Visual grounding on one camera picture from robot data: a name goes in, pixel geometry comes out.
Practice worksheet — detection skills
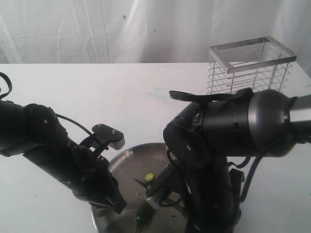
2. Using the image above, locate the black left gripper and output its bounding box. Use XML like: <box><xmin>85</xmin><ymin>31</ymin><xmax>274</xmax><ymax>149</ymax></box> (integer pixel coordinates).
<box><xmin>72</xmin><ymin>156</ymin><xmax>127</xmax><ymax>214</ymax></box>

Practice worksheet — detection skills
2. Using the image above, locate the black serrated knife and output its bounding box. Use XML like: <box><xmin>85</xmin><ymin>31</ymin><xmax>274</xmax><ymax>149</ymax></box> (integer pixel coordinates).
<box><xmin>134</xmin><ymin>178</ymin><xmax>148</xmax><ymax>189</ymax></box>

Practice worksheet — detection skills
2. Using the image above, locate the chrome wire utensil holder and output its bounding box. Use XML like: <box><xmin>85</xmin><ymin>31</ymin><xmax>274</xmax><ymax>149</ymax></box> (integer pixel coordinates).
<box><xmin>207</xmin><ymin>36</ymin><xmax>297</xmax><ymax>94</ymax></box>

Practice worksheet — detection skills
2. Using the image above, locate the round stainless steel plate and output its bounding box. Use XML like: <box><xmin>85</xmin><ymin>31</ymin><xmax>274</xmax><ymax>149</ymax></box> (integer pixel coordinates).
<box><xmin>92</xmin><ymin>143</ymin><xmax>187</xmax><ymax>233</ymax></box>

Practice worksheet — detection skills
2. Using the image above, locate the white backdrop curtain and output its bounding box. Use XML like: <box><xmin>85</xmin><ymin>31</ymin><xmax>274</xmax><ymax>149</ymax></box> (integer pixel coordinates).
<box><xmin>0</xmin><ymin>0</ymin><xmax>311</xmax><ymax>64</ymax></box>

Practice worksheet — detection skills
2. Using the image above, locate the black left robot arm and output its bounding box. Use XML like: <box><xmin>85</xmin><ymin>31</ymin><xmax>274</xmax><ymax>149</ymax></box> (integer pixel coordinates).
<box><xmin>0</xmin><ymin>101</ymin><xmax>127</xmax><ymax>213</ymax></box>

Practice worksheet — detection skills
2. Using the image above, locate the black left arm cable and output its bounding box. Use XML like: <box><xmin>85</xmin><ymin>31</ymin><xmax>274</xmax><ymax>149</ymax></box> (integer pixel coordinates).
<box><xmin>0</xmin><ymin>72</ymin><xmax>98</xmax><ymax>139</ymax></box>

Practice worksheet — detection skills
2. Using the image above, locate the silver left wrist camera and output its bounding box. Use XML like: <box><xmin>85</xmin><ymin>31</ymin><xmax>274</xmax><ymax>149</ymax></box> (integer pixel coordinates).
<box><xmin>92</xmin><ymin>124</ymin><xmax>125</xmax><ymax>150</ymax></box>

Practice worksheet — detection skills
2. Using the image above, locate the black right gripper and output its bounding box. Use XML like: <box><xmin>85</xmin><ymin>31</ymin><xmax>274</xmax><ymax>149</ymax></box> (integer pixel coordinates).
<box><xmin>185</xmin><ymin>202</ymin><xmax>241</xmax><ymax>233</ymax></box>

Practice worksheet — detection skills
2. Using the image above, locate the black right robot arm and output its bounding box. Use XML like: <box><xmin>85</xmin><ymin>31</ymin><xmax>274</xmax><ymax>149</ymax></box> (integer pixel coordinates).
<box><xmin>163</xmin><ymin>88</ymin><xmax>311</xmax><ymax>233</ymax></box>

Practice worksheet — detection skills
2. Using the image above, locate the round cucumber slice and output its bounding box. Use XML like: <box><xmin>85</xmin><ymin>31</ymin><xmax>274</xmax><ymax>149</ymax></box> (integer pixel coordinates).
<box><xmin>144</xmin><ymin>172</ymin><xmax>156</xmax><ymax>183</ymax></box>

